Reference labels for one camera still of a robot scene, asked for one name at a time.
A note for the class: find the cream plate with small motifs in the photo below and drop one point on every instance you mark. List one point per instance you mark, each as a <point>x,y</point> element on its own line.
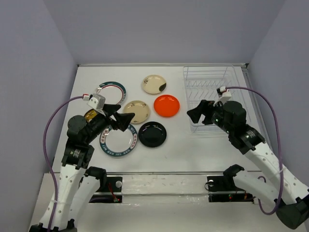
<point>140,109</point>

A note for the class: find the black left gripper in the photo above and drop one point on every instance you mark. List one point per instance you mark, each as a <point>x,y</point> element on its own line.
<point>123,120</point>

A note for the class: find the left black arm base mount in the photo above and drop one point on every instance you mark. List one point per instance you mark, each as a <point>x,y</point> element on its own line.
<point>111,192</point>

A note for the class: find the orange plate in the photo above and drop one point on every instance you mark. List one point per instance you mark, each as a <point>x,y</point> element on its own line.
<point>166,105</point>

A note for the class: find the large green red rimmed plate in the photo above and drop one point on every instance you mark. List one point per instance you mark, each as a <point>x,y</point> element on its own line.
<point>114,92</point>

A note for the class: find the cream plate with black patch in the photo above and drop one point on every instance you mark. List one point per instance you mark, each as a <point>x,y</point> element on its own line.
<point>154,84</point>

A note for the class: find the white plate green lettered rim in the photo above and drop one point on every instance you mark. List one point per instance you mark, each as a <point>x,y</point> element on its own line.
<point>117,143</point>

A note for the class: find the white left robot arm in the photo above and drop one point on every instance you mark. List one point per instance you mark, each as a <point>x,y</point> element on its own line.
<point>78,181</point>

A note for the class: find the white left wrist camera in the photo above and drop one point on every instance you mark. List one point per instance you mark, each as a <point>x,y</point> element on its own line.
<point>96,101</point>

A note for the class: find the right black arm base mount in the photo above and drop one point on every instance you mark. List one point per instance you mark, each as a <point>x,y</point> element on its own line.
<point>221,189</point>

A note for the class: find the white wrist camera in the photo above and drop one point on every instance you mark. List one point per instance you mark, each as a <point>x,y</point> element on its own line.
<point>223,94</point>
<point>96,101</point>

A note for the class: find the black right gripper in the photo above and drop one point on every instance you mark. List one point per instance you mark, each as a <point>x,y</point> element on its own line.
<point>205,106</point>

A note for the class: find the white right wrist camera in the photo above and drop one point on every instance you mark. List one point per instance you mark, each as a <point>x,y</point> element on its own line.
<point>223,94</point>

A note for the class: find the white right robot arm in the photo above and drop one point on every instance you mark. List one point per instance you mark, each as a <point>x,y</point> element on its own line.
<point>287,193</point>

